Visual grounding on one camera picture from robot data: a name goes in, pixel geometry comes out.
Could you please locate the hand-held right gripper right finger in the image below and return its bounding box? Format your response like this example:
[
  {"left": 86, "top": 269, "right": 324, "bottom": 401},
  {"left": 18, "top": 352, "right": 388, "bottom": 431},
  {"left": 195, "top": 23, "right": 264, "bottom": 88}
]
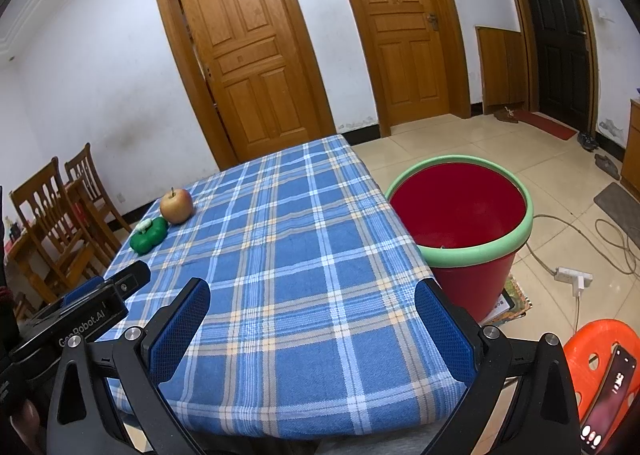
[{"left": 415, "top": 279, "right": 581, "bottom": 455}]

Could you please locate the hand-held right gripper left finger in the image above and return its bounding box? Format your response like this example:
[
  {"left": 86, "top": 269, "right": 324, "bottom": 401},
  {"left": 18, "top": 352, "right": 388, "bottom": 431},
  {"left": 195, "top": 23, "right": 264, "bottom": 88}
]
[{"left": 46, "top": 277, "right": 212, "bottom": 455}]

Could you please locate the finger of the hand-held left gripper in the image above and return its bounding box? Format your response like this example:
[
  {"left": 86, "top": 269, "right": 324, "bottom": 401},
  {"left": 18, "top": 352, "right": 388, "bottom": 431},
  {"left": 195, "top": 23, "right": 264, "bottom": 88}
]
[
  {"left": 61, "top": 278, "right": 106, "bottom": 307},
  {"left": 102, "top": 261, "right": 152, "bottom": 300}
]

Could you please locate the red stool with green rim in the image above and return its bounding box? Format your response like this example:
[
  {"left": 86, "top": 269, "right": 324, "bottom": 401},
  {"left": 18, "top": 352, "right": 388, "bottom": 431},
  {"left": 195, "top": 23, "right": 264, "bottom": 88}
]
[{"left": 384, "top": 155, "right": 534, "bottom": 323}]

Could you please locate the person's left hand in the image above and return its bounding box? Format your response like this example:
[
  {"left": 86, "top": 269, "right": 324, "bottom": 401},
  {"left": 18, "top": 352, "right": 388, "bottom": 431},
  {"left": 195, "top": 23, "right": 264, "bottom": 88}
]
[{"left": 7, "top": 399, "right": 47, "bottom": 451}]

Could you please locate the green toy bell pepper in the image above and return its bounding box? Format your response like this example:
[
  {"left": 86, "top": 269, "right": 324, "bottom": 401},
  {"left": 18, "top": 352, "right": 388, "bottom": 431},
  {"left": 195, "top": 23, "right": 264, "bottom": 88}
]
[{"left": 129, "top": 216, "right": 169, "bottom": 254}]

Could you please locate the wooden dining table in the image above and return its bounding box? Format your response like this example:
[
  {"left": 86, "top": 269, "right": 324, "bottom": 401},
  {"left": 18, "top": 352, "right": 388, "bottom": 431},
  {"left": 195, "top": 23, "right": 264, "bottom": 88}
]
[{"left": 4, "top": 217, "right": 66, "bottom": 316}]

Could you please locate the printed magazine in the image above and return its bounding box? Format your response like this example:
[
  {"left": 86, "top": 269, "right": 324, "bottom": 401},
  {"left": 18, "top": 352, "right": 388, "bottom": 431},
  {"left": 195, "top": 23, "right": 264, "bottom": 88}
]
[{"left": 482, "top": 277, "right": 534, "bottom": 325}]

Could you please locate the wooden dining chair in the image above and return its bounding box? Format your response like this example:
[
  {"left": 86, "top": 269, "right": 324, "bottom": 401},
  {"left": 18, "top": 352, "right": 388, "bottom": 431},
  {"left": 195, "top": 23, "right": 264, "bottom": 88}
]
[
  {"left": 65, "top": 142, "right": 133, "bottom": 248},
  {"left": 10, "top": 157, "right": 98, "bottom": 306}
]

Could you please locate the red yellow apple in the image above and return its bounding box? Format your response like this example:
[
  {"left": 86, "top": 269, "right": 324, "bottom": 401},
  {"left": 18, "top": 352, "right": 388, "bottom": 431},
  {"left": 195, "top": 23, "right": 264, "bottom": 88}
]
[{"left": 160, "top": 187, "right": 195, "bottom": 224}]

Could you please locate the blue plaid tablecloth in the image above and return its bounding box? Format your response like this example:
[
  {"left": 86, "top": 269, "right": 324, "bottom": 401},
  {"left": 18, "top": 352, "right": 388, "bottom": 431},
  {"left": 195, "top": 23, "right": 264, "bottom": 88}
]
[{"left": 102, "top": 134, "right": 468, "bottom": 441}]

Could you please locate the white power strip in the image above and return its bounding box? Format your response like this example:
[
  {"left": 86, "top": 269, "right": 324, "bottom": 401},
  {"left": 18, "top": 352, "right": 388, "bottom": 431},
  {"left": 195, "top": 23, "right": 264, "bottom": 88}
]
[{"left": 554, "top": 266, "right": 594, "bottom": 290}]

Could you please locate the orange plastic stool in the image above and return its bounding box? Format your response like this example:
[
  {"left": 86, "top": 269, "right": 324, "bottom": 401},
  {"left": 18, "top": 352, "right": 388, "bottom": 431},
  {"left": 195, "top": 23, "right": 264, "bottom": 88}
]
[{"left": 562, "top": 319, "right": 640, "bottom": 455}]

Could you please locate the smartphone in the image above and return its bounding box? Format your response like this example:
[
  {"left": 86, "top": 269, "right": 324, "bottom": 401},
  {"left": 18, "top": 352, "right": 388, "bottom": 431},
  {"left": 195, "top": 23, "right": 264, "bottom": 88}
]
[{"left": 580, "top": 344, "right": 640, "bottom": 451}]

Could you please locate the grey floor mat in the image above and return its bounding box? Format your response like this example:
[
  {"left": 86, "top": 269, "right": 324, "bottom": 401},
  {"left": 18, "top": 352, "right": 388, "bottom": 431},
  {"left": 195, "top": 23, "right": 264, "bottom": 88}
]
[{"left": 593, "top": 182, "right": 640, "bottom": 222}]

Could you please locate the red doormat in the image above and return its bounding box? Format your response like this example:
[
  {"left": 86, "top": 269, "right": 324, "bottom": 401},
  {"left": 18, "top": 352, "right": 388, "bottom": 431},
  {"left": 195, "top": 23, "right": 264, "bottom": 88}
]
[{"left": 510, "top": 109, "right": 577, "bottom": 140}]

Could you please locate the brown shoe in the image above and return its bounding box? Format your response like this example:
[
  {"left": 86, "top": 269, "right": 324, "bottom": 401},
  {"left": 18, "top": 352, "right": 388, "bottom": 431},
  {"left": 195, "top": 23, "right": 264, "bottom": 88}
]
[{"left": 594, "top": 153, "right": 621, "bottom": 180}]

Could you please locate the arched panel wooden door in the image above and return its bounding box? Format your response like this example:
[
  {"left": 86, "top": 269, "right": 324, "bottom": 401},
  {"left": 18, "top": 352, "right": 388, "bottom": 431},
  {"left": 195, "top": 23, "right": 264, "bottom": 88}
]
[{"left": 150, "top": 0, "right": 337, "bottom": 170}]

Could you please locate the wooden cabinet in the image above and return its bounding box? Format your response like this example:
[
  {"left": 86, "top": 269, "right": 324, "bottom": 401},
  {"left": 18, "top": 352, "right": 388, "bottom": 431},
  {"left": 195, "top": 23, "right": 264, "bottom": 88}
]
[{"left": 620, "top": 97, "right": 640, "bottom": 208}]

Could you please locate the flat panel wooden door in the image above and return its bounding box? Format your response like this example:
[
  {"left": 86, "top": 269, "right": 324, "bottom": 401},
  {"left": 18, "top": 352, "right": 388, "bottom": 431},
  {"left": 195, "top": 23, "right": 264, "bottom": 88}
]
[{"left": 325, "top": 0, "right": 472, "bottom": 136}]

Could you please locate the dark entrance door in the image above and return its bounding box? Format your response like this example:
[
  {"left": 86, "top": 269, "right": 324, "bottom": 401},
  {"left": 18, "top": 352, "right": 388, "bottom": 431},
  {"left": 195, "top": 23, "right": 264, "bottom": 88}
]
[{"left": 494, "top": 0, "right": 600, "bottom": 134}]

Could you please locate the beige floor cable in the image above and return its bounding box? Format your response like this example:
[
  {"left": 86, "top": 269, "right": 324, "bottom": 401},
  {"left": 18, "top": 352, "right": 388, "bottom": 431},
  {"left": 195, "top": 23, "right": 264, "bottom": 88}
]
[{"left": 522, "top": 214, "right": 640, "bottom": 278}]

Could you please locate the wooden wall panel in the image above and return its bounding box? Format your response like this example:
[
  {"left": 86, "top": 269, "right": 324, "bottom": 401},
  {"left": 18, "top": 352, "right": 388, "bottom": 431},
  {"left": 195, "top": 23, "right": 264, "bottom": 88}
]
[{"left": 475, "top": 26, "right": 530, "bottom": 116}]

